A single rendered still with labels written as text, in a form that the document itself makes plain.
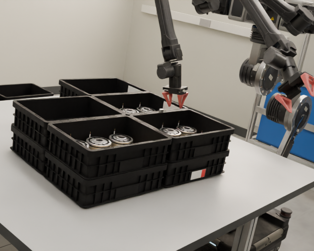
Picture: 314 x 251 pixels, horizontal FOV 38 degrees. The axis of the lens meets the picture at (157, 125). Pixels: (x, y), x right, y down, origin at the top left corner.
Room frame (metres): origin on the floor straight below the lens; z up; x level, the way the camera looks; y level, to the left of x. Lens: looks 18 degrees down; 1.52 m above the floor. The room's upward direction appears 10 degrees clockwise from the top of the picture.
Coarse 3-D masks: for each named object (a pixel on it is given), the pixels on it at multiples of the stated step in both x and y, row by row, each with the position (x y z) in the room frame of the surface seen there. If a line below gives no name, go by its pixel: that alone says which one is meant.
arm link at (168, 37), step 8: (160, 0) 2.10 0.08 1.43; (160, 8) 2.10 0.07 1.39; (168, 8) 2.12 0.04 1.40; (160, 16) 2.10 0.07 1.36; (168, 16) 2.11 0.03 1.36; (160, 24) 2.10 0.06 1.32; (168, 24) 2.10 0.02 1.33; (160, 32) 2.11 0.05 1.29; (168, 32) 2.08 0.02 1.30; (168, 40) 2.07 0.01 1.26; (176, 40) 2.10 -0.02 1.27; (168, 48) 2.09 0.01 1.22; (176, 48) 2.08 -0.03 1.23; (168, 56) 2.08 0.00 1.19
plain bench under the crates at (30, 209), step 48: (0, 144) 1.91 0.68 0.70; (240, 144) 2.49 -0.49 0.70; (0, 192) 1.48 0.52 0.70; (48, 192) 1.54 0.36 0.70; (192, 192) 1.75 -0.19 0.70; (240, 192) 1.83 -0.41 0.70; (288, 192) 1.92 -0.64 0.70; (48, 240) 1.23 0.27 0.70; (96, 240) 1.28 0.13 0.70; (144, 240) 1.33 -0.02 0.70; (192, 240) 1.38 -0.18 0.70; (240, 240) 1.82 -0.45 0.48
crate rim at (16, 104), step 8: (80, 96) 2.10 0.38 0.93; (88, 96) 2.13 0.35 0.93; (16, 104) 1.83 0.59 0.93; (104, 104) 2.04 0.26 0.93; (24, 112) 1.78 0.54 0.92; (32, 112) 1.75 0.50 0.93; (120, 112) 1.96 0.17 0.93; (40, 120) 1.68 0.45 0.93; (64, 120) 1.72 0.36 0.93; (72, 120) 1.74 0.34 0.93
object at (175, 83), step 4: (176, 76) 2.06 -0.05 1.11; (180, 76) 2.08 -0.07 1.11; (172, 80) 2.06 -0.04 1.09; (176, 80) 2.06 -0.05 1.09; (180, 80) 2.08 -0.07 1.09; (172, 84) 2.06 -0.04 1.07; (176, 84) 2.06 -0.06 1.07; (180, 84) 2.08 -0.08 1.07; (164, 88) 2.08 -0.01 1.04; (168, 88) 2.07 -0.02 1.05; (172, 88) 2.06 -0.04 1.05; (176, 88) 2.05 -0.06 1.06; (180, 88) 2.05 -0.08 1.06; (184, 88) 2.06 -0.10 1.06
